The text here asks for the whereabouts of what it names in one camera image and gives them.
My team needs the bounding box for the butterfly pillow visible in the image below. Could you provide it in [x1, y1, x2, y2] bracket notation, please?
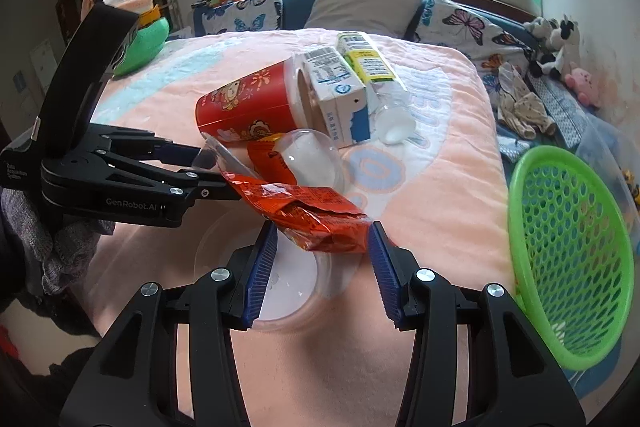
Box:
[193, 0, 283, 37]
[414, 0, 533, 77]

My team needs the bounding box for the grey raccoon plush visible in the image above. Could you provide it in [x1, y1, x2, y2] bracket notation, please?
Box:
[523, 16, 559, 41]

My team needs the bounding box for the clear plastic cup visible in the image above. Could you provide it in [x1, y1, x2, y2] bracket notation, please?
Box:
[274, 129, 345, 193]

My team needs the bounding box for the pink plush toy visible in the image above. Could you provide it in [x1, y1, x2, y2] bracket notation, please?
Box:
[564, 67, 601, 108]

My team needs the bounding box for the red paper cup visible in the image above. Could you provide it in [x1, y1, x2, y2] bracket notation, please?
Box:
[194, 56, 311, 144]

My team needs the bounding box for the green plastic basket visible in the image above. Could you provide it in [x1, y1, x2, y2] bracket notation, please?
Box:
[508, 145, 634, 371]

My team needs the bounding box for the beige crumpled clothing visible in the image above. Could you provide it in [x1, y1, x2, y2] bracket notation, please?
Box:
[497, 63, 556, 140]

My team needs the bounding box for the left butterfly pillow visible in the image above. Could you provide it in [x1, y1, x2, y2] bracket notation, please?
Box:
[193, 0, 283, 37]

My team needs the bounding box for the green round cushion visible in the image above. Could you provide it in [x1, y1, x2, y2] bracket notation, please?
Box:
[114, 17, 169, 77]

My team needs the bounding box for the white blue milk carton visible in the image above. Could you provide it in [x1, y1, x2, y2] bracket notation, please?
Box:
[295, 46, 371, 148]

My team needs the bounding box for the clear plastic lid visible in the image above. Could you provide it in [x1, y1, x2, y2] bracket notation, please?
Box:
[193, 205, 362, 332]

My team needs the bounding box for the grey pillow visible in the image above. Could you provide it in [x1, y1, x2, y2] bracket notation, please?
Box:
[305, 0, 423, 38]

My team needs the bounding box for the clear plastic toy bin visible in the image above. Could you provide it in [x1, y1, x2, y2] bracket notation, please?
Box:
[576, 115, 639, 255]

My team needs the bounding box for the pink quilted blanket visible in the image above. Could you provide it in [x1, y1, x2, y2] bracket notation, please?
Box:
[76, 37, 514, 426]

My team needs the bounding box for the clear plastic bottle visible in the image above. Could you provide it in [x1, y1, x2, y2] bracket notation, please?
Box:
[373, 80, 416, 145]

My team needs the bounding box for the right butterfly pillow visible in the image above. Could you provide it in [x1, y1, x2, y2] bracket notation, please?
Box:
[414, 0, 533, 77]

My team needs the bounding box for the yellow green milk carton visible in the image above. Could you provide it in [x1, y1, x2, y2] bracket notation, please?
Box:
[336, 31, 407, 98]

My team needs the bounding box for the patterned grey cloth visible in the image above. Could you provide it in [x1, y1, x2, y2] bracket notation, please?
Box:
[532, 76, 587, 150]

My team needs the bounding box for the black white cow plush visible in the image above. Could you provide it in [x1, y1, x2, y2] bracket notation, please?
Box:
[536, 15, 580, 81]

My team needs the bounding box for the orange red snack wrapper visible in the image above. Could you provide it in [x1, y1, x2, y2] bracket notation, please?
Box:
[222, 171, 371, 254]

